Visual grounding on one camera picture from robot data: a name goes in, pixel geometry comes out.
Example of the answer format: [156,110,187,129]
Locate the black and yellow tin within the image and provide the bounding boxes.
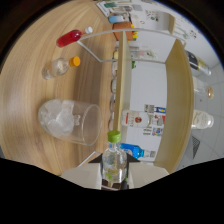
[184,49,212,77]

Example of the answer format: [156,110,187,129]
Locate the small red liquid bottle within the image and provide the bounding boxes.
[55,26,94,48]

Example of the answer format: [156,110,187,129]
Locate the large white bottle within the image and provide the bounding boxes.
[191,109,215,130]

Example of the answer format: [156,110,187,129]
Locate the tall glass jar cork lid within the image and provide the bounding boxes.
[192,75,215,100]

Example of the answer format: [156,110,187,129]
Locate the wooden two-tier shelf rack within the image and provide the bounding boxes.
[77,28,195,174]

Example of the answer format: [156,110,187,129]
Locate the clear glass with ice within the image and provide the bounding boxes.
[37,98,104,147]

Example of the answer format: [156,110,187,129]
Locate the clear bottle orange cap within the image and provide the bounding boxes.
[41,55,82,80]

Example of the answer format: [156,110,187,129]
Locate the blue liquid bottle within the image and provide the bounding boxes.
[119,142,157,159]

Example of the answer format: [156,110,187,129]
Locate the orange basket with fruit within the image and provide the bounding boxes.
[112,21,138,42]

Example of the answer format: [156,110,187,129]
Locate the clear bottle red white label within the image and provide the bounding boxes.
[120,109,167,128]

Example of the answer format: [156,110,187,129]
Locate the clear bottle green cap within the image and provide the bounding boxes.
[101,130,129,188]

